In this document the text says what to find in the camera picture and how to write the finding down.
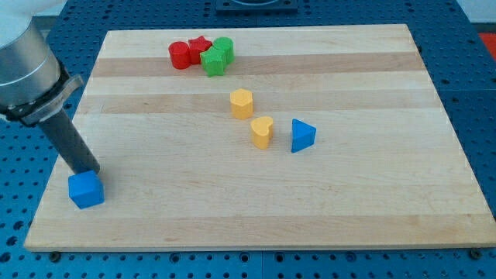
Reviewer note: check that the wooden board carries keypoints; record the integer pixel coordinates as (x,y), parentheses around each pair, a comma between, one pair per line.
(386,170)

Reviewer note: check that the green cylinder block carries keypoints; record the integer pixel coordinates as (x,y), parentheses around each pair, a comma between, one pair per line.
(227,46)

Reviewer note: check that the yellow hexagon block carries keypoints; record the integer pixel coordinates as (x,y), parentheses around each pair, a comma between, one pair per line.
(241,102)

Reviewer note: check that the red star block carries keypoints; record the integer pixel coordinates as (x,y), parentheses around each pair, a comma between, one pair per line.
(196,47)

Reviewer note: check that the red cylinder block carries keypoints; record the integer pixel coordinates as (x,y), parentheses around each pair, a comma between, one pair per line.
(180,55)

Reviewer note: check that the yellow heart block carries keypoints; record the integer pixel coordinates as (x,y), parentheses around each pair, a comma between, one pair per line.
(262,131)

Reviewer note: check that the blue cube block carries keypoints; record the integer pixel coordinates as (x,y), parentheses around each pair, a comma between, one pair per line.
(86,189)

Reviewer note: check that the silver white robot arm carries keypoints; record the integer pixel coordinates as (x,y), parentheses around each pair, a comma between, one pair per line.
(34,83)

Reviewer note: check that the green star block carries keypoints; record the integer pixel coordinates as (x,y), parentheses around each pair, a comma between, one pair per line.
(213,61)

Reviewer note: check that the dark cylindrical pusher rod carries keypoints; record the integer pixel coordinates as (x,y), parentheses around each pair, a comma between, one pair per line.
(65,138)

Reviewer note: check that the blue triangle block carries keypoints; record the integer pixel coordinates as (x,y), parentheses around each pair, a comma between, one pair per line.
(302,135)

